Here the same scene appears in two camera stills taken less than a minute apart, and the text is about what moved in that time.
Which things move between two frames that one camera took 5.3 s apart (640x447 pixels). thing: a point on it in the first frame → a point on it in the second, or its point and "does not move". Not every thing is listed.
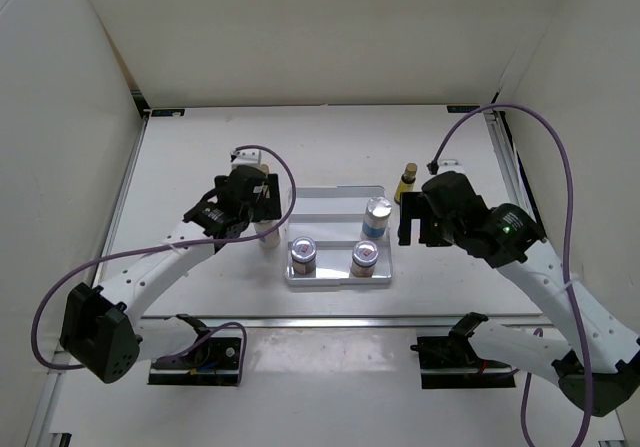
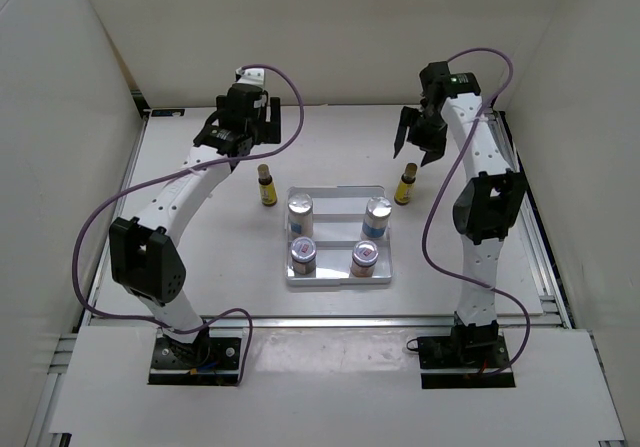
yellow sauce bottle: (407, 182) does not move
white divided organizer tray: (333, 218) does not move
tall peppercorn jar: (270, 240) → (300, 211)
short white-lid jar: (303, 254) does not move
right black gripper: (415, 206) → (434, 148)
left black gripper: (267, 208) → (269, 131)
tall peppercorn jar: (375, 220) does not move
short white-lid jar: (364, 259) does not move
